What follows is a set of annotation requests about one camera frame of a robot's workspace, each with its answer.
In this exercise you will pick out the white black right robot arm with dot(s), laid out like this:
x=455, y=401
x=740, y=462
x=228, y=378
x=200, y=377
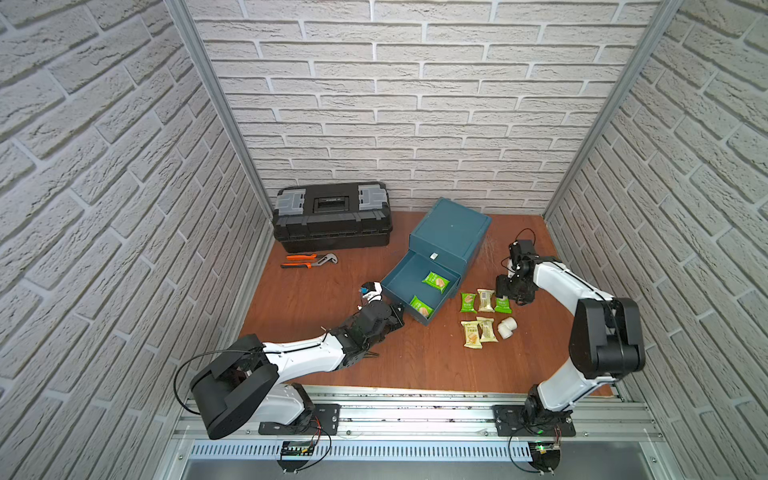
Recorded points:
x=606, y=342

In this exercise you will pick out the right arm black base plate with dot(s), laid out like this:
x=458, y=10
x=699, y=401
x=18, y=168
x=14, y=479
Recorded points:
x=521, y=420

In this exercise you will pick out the teal drawer cabinet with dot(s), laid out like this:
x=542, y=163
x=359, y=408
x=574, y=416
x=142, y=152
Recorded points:
x=450, y=235

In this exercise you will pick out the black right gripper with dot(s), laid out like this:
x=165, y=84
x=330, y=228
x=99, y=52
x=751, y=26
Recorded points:
x=503, y=289

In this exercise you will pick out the black plastic toolbox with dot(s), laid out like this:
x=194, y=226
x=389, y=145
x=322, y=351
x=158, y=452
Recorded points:
x=332, y=217

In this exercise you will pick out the left controller board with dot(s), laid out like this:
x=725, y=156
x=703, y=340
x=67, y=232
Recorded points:
x=295, y=455

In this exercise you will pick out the teal pulled-out drawer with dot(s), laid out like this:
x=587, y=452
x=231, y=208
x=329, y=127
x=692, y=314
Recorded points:
x=405, y=281

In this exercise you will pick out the controller board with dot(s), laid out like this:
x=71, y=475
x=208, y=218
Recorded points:
x=545, y=457
x=295, y=455

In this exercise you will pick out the right controller board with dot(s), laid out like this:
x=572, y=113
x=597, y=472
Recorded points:
x=545, y=457

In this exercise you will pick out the aluminium front rail frame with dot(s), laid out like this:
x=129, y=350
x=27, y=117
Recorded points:
x=615, y=439

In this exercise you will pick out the left aluminium corner profile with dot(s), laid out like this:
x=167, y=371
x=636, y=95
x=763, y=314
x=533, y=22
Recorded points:
x=188, y=32

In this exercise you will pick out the green cookie packet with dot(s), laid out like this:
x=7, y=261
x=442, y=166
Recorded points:
x=436, y=281
x=502, y=305
x=421, y=307
x=468, y=302

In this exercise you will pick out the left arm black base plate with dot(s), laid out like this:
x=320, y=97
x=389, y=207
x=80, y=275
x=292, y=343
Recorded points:
x=323, y=417

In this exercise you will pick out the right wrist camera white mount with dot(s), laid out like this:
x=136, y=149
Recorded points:
x=522, y=258

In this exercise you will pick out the aluminium corner profile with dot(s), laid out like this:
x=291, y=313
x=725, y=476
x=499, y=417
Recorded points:
x=658, y=25
x=188, y=32

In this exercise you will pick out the right aluminium corner profile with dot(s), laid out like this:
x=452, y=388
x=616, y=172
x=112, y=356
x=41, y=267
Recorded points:
x=658, y=25

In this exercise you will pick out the orange handled groove pliers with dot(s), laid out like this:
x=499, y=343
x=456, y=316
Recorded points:
x=308, y=261

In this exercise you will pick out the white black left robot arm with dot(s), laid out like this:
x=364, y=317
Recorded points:
x=253, y=380

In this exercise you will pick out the white pipe elbow fitting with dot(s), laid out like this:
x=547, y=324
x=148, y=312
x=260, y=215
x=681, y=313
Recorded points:
x=507, y=327

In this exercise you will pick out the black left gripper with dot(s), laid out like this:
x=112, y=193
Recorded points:
x=387, y=309

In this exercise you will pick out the yellow cookie packet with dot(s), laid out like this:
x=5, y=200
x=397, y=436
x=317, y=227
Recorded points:
x=485, y=297
x=472, y=334
x=486, y=328

